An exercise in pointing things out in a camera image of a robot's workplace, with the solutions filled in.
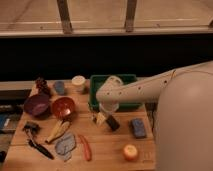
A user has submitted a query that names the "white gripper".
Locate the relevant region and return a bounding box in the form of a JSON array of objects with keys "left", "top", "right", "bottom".
[{"left": 96, "top": 104, "right": 114, "bottom": 126}]

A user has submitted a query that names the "black eraser block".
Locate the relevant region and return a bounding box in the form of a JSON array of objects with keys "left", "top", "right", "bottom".
[{"left": 106, "top": 115, "right": 120, "bottom": 131}]

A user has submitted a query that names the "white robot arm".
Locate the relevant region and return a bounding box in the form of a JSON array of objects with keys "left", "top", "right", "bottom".
[{"left": 96, "top": 60, "right": 213, "bottom": 171}]

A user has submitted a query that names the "green plastic bin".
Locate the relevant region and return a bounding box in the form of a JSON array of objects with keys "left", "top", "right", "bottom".
[{"left": 88, "top": 74, "right": 141, "bottom": 112}]

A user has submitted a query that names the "orange carrot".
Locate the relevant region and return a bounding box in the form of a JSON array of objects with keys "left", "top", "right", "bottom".
[{"left": 78, "top": 135, "right": 92, "bottom": 161}]

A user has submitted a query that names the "blue sponge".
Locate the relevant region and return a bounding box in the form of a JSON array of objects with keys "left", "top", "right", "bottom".
[{"left": 131, "top": 118, "right": 146, "bottom": 138}]

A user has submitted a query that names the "red bowl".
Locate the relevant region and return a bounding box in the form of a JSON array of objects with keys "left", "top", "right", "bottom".
[{"left": 51, "top": 97, "right": 75, "bottom": 119}]

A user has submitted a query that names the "yellow banana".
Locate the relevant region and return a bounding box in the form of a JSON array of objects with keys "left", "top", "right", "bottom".
[{"left": 45, "top": 120, "right": 70, "bottom": 143}]

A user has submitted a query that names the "blue grey cloth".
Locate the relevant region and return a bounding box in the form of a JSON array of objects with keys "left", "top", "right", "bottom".
[{"left": 55, "top": 133, "right": 76, "bottom": 162}]

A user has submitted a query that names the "cream cup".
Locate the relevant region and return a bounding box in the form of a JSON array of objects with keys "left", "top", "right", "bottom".
[{"left": 71, "top": 75, "right": 86, "bottom": 93}]

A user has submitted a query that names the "orange fruit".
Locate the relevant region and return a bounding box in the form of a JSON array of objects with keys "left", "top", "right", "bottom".
[{"left": 123, "top": 144, "right": 139, "bottom": 161}]

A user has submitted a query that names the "purple bowl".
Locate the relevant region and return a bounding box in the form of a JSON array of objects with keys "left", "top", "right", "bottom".
[{"left": 23, "top": 94, "right": 50, "bottom": 117}]

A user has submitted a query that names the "black handled brush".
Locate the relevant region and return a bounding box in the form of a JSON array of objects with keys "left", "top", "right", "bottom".
[{"left": 22, "top": 121, "right": 54, "bottom": 160}]

